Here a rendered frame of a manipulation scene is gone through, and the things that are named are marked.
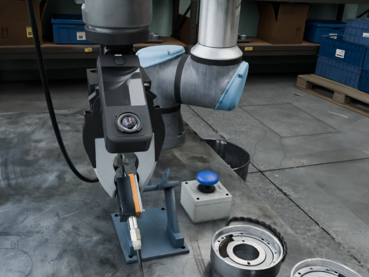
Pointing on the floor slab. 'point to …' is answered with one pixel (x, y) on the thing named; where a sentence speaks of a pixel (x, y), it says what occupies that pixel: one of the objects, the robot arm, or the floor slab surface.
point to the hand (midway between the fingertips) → (126, 189)
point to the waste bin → (231, 155)
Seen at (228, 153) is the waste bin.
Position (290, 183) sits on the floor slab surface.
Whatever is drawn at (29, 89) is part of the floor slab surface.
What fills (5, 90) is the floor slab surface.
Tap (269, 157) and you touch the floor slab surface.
